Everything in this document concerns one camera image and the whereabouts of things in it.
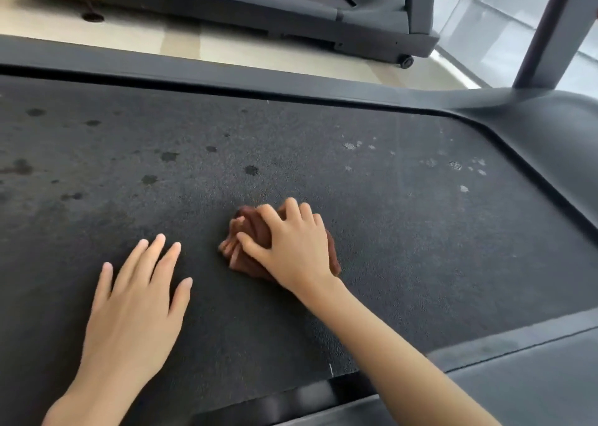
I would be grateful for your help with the brown cleaning cloth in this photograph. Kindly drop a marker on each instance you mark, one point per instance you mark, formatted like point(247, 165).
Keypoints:
point(250, 223)

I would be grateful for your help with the person's right hand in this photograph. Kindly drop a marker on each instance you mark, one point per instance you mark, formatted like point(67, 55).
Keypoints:
point(299, 253)

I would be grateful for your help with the grey treadmill with red label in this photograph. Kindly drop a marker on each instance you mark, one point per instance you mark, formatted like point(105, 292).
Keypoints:
point(233, 0)

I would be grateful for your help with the person's right forearm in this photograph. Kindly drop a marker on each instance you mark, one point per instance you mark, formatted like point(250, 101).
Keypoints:
point(402, 369)

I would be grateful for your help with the stained grey treadmill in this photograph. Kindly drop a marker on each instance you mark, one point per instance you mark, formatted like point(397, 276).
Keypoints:
point(420, 253)

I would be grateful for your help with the person's left hand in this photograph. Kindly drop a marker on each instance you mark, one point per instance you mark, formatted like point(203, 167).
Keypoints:
point(131, 327)

